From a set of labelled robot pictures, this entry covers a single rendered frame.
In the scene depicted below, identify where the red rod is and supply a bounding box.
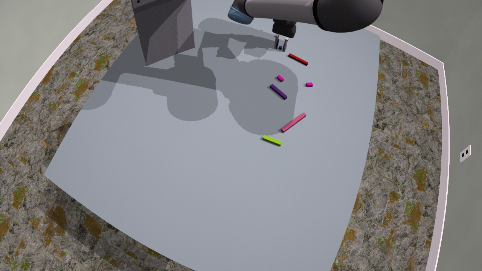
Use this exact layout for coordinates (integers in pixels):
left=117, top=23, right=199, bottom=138
left=288, top=54, right=308, bottom=66

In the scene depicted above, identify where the purple rod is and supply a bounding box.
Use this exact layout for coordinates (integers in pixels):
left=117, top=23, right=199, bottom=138
left=270, top=84, right=287, bottom=100

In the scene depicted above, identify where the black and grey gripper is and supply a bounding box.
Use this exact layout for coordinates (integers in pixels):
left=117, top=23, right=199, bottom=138
left=272, top=19, right=297, bottom=52

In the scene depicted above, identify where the pink rod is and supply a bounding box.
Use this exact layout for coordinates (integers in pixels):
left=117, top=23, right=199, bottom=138
left=281, top=113, right=306, bottom=133

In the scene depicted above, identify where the lime green rod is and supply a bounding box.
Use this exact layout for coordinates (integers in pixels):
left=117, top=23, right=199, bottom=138
left=263, top=135, right=282, bottom=146

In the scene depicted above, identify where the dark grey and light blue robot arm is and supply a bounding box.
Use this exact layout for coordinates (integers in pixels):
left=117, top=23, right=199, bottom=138
left=228, top=0, right=384, bottom=33

